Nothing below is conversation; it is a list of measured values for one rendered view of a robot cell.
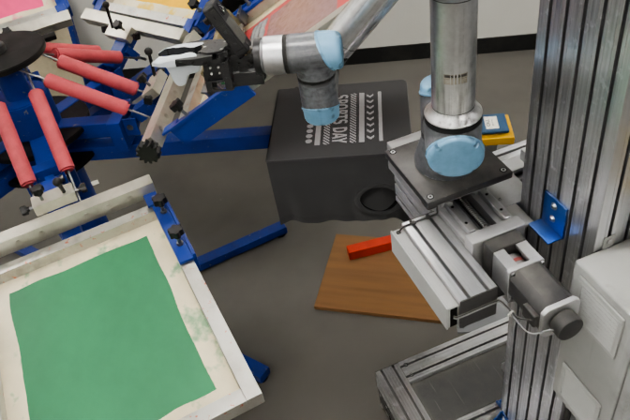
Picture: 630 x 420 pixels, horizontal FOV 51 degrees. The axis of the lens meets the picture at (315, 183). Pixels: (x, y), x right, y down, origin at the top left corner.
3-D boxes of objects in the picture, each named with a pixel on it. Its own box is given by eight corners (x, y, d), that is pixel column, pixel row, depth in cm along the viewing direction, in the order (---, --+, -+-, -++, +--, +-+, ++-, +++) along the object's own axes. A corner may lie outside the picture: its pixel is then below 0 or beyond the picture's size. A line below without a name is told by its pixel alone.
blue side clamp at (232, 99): (258, 85, 196) (241, 69, 193) (256, 95, 192) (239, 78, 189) (187, 135, 209) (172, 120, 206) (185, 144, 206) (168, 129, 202)
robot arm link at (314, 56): (344, 81, 126) (339, 40, 121) (287, 85, 127) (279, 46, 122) (344, 59, 132) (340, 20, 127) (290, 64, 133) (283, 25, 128)
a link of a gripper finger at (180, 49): (163, 76, 134) (205, 76, 132) (157, 49, 131) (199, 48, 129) (171, 70, 137) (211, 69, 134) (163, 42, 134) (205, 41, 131)
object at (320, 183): (409, 216, 242) (405, 137, 219) (411, 232, 236) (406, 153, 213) (285, 222, 248) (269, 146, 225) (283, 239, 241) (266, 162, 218)
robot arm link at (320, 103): (342, 97, 142) (337, 52, 135) (340, 127, 133) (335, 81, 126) (306, 100, 143) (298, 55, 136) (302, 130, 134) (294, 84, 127)
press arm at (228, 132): (376, 130, 239) (375, 117, 235) (376, 141, 235) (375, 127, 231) (52, 154, 255) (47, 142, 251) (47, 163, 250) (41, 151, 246)
